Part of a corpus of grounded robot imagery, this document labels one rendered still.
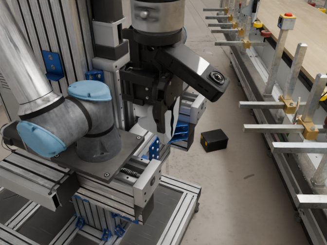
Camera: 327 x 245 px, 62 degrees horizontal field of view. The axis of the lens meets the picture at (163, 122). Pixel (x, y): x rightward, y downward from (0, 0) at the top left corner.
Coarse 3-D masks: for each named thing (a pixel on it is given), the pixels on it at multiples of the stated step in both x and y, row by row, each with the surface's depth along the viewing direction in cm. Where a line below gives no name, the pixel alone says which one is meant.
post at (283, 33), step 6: (282, 30) 156; (288, 30) 156; (282, 36) 158; (282, 42) 160; (276, 48) 164; (282, 48) 162; (276, 54) 164; (276, 60) 167; (276, 66) 169; (270, 72) 174; (276, 72) 171; (270, 78) 174; (270, 84) 176; (270, 90) 179; (264, 96) 182; (270, 96) 181
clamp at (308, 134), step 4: (300, 116) 135; (300, 120) 133; (304, 124) 129; (308, 124) 129; (312, 124) 129; (308, 128) 127; (316, 128) 127; (304, 132) 129; (308, 132) 125; (312, 132) 125; (316, 132) 125; (304, 136) 129; (308, 136) 127; (312, 136) 127; (316, 136) 127
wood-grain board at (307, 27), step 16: (240, 0) 324; (272, 0) 319; (288, 0) 319; (272, 16) 266; (304, 16) 266; (320, 16) 266; (272, 32) 228; (288, 32) 228; (304, 32) 228; (320, 32) 228; (288, 48) 199; (320, 48) 199; (304, 64) 177; (320, 64) 177
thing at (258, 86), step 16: (240, 48) 253; (240, 64) 236; (256, 80) 202; (256, 96) 193; (272, 96) 183; (272, 112) 168; (288, 160) 142; (304, 160) 134; (304, 176) 126; (304, 192) 125; (320, 192) 118; (320, 224) 112
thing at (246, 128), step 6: (246, 126) 130; (252, 126) 130; (258, 126) 130; (264, 126) 130; (270, 126) 130; (276, 126) 130; (282, 126) 130; (288, 126) 130; (294, 126) 130; (300, 126) 130; (318, 126) 130; (324, 126) 130; (246, 132) 130; (252, 132) 130; (258, 132) 130; (264, 132) 130; (270, 132) 130; (276, 132) 130; (282, 132) 130; (288, 132) 130; (294, 132) 130; (300, 132) 130; (324, 132) 130
